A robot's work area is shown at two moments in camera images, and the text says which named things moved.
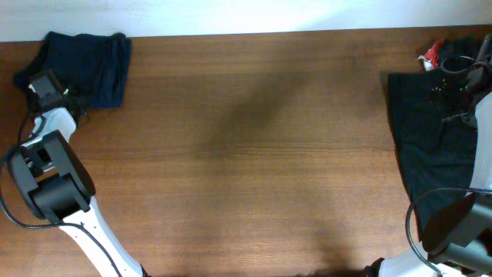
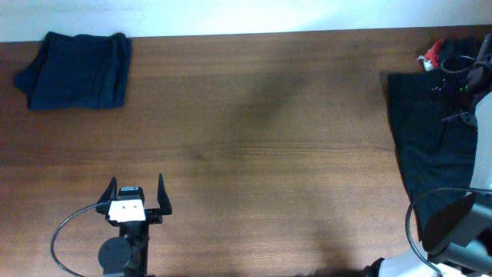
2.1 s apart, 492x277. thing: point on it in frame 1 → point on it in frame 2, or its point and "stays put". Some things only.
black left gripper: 84,95 → 155,214
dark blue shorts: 94,69 stays put
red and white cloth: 430,59 stays put
